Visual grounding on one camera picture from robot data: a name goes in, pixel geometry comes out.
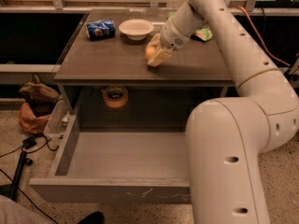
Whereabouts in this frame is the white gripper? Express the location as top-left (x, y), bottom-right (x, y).
top-left (146, 19), bottom-right (190, 67)

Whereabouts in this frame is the green chip bag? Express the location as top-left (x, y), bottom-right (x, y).
top-left (167, 12), bottom-right (213, 42)

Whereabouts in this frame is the orange fruit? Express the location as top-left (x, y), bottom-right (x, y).
top-left (146, 46), bottom-right (156, 60)

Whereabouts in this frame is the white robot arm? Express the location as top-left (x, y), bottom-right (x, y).
top-left (146, 0), bottom-right (299, 224)

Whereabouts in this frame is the black shoe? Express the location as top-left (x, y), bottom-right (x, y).
top-left (78, 211), bottom-right (105, 224)

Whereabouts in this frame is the roll of masking tape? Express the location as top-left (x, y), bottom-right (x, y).
top-left (102, 86), bottom-right (128, 108)

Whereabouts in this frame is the grey cabinet with top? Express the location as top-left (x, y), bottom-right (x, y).
top-left (53, 8), bottom-right (236, 123)

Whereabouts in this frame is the orange cloth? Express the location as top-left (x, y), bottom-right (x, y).
top-left (18, 103), bottom-right (50, 134)

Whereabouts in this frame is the white bowl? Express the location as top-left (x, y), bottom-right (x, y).
top-left (119, 19), bottom-right (154, 41)

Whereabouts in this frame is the orange cable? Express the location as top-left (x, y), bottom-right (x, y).
top-left (235, 6), bottom-right (292, 68)

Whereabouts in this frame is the black power adapter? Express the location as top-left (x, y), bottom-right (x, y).
top-left (22, 136), bottom-right (36, 149)

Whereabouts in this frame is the brown cloth bag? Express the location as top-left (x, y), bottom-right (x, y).
top-left (19, 73), bottom-right (60, 106)

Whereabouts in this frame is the black stand leg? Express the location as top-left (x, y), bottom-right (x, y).
top-left (0, 151), bottom-right (29, 201)

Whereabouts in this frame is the blue pepsi can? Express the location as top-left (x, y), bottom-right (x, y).
top-left (85, 19), bottom-right (115, 40)

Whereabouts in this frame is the open grey top drawer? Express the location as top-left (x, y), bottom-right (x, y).
top-left (29, 115), bottom-right (191, 204)

